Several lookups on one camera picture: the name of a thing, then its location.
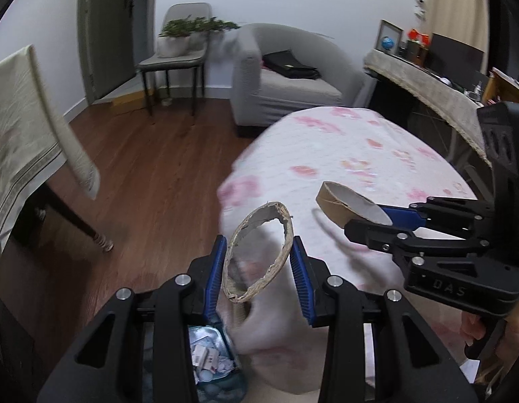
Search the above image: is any black monitor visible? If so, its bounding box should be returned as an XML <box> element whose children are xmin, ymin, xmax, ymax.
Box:
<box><xmin>427</xmin><ymin>33</ymin><xmax>486</xmax><ymax>77</ymax></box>

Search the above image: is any brown cardboard tape roll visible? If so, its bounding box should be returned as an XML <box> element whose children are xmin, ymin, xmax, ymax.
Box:
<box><xmin>315</xmin><ymin>181</ymin><xmax>393</xmax><ymax>227</ymax></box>

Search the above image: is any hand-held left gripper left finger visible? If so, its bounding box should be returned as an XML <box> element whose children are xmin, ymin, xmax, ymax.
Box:
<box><xmin>36</xmin><ymin>235</ymin><xmax>227</xmax><ymax>403</ymax></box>

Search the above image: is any red paper box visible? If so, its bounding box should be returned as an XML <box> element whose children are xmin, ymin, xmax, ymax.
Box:
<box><xmin>406</xmin><ymin>29</ymin><xmax>432</xmax><ymax>47</ymax></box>

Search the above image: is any beige curtain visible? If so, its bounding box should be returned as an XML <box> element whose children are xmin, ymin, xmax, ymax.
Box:
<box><xmin>423</xmin><ymin>0</ymin><xmax>491</xmax><ymax>51</ymax></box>

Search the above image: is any grey dining chair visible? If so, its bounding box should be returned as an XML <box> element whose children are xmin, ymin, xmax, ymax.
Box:
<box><xmin>137</xmin><ymin>2</ymin><xmax>213</xmax><ymax>126</ymax></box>

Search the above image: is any grey armchair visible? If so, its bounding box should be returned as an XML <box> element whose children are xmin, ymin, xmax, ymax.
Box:
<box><xmin>231</xmin><ymin>23</ymin><xmax>365</xmax><ymax>137</ymax></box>

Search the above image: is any picture frame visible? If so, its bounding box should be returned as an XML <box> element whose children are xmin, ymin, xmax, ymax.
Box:
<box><xmin>376</xmin><ymin>19</ymin><xmax>404</xmax><ymax>54</ymax></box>

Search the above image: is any wooden desk shelf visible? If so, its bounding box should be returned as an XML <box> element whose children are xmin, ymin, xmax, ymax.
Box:
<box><xmin>482</xmin><ymin>67</ymin><xmax>519</xmax><ymax>105</ymax></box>

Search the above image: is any grey door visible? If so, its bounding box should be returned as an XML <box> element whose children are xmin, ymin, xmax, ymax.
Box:
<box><xmin>78</xmin><ymin>0</ymin><xmax>159</xmax><ymax>105</ymax></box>

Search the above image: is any beige fringed desk cloth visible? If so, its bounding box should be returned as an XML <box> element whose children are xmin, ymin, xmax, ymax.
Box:
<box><xmin>364</xmin><ymin>48</ymin><xmax>493</xmax><ymax>169</ymax></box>

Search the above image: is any black bag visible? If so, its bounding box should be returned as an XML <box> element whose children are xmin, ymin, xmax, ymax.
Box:
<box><xmin>262</xmin><ymin>49</ymin><xmax>321</xmax><ymax>80</ymax></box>

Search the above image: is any flat cardboard box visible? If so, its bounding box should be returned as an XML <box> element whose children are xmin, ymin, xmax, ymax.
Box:
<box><xmin>110</xmin><ymin>90</ymin><xmax>149</xmax><ymax>115</ymax></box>

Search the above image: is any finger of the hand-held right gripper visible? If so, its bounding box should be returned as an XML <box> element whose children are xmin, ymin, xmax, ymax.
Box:
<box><xmin>377</xmin><ymin>196</ymin><xmax>495</xmax><ymax>236</ymax></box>
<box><xmin>344</xmin><ymin>218</ymin><xmax>491</xmax><ymax>261</ymax></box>

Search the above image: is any beige patterned tablecloth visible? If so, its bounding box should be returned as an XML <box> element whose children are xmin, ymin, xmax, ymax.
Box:
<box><xmin>0</xmin><ymin>44</ymin><xmax>101</xmax><ymax>261</ymax></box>

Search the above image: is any person's right hand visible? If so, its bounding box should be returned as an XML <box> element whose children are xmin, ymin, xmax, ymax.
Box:
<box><xmin>460</xmin><ymin>302</ymin><xmax>519</xmax><ymax>387</ymax></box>

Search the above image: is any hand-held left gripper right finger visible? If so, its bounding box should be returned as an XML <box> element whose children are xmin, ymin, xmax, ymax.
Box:
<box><xmin>291</xmin><ymin>236</ymin><xmax>480</xmax><ymax>403</ymax></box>

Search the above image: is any torn cardboard ring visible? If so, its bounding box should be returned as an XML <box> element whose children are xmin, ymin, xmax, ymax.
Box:
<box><xmin>222</xmin><ymin>201</ymin><xmax>294</xmax><ymax>304</ymax></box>

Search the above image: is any dark wooden table leg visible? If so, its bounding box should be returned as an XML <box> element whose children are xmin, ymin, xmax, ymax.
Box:
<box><xmin>27</xmin><ymin>182</ymin><xmax>114</xmax><ymax>253</ymax></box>

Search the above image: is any potted green plant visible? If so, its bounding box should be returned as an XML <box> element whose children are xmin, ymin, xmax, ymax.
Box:
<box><xmin>188</xmin><ymin>16</ymin><xmax>240</xmax><ymax>49</ymax></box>
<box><xmin>156</xmin><ymin>19</ymin><xmax>193</xmax><ymax>57</ymax></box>

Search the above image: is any blue trash bin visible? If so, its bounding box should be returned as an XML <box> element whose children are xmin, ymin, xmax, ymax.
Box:
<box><xmin>138</xmin><ymin>322</ymin><xmax>248</xmax><ymax>403</ymax></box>

